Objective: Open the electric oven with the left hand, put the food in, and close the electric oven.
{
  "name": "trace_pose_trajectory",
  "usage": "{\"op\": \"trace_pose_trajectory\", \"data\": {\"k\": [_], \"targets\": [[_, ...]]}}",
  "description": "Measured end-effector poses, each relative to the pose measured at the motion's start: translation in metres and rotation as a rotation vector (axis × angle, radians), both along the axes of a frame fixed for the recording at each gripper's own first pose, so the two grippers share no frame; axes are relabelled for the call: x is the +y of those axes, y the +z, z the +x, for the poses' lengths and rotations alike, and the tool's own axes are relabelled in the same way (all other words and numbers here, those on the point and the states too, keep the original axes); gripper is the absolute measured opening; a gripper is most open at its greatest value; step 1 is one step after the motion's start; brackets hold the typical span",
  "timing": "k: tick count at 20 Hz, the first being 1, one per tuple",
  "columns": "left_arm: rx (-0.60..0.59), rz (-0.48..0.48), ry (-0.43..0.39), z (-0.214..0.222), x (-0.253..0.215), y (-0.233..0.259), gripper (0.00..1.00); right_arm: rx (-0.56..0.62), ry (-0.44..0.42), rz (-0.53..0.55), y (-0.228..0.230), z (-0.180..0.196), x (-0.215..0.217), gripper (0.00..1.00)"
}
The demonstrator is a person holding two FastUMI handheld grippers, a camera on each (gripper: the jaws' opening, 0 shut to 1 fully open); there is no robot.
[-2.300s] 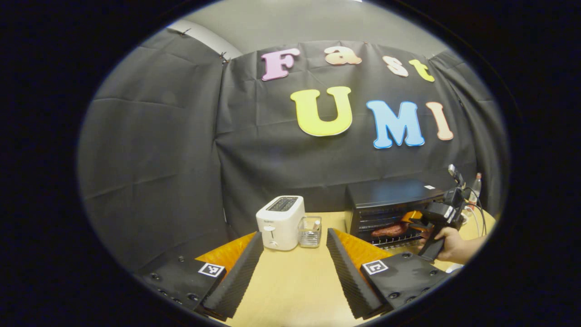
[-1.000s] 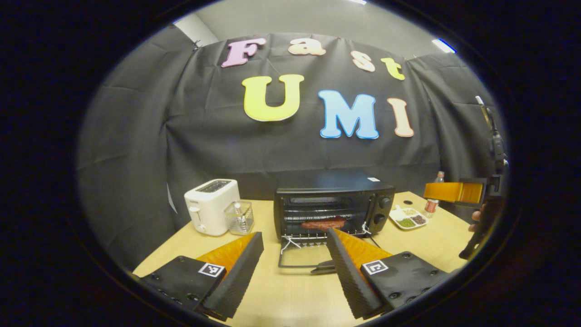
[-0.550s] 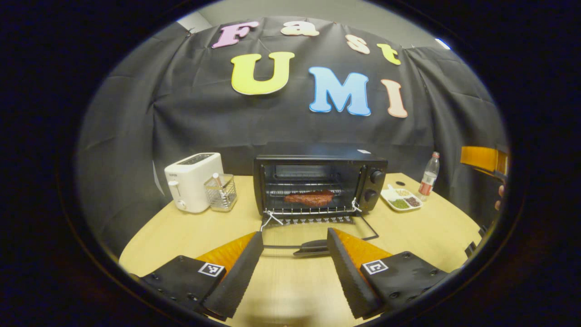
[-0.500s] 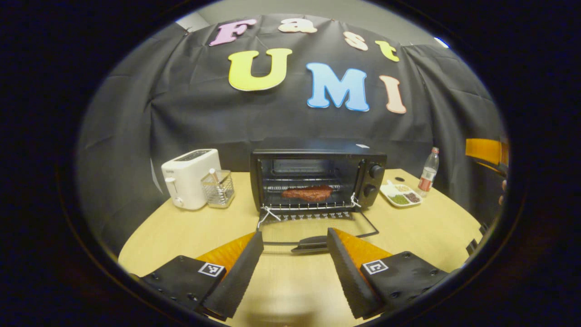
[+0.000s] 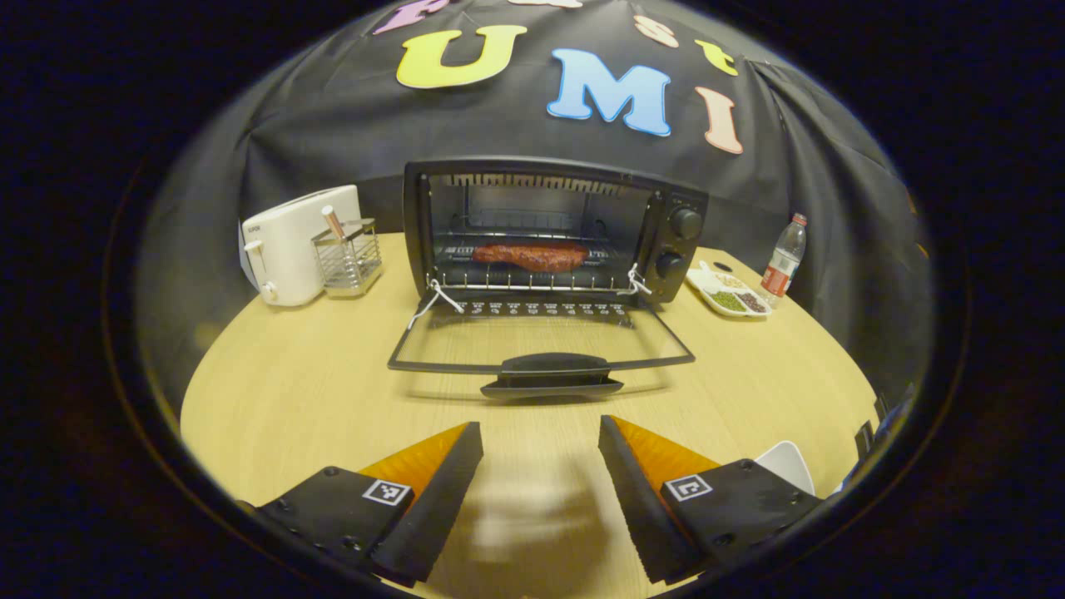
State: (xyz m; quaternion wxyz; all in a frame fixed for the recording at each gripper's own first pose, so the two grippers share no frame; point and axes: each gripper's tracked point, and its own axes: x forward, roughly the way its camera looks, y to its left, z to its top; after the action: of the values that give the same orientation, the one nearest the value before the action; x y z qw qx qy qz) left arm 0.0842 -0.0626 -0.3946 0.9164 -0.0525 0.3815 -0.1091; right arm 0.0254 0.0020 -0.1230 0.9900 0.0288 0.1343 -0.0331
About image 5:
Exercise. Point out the pink rod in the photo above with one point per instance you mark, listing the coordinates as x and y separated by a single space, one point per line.
334 223

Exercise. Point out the clear plastic bottle red label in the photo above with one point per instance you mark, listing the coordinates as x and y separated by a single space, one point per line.
782 262

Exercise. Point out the black electric oven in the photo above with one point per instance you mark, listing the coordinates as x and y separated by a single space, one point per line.
678 249

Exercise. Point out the black backdrop cloth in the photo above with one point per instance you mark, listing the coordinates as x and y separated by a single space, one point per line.
291 125

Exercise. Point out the white toaster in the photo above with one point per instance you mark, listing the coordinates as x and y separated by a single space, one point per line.
287 245

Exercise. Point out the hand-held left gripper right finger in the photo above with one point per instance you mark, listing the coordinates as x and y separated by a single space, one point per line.
641 499

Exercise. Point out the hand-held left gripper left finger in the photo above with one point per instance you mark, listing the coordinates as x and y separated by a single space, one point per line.
437 499

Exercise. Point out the red cooked meat piece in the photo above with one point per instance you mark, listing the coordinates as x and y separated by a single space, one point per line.
532 256

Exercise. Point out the white plate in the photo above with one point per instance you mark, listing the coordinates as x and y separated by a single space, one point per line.
786 466

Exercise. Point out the white divided dish of beans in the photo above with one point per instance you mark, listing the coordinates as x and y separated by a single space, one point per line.
732 293

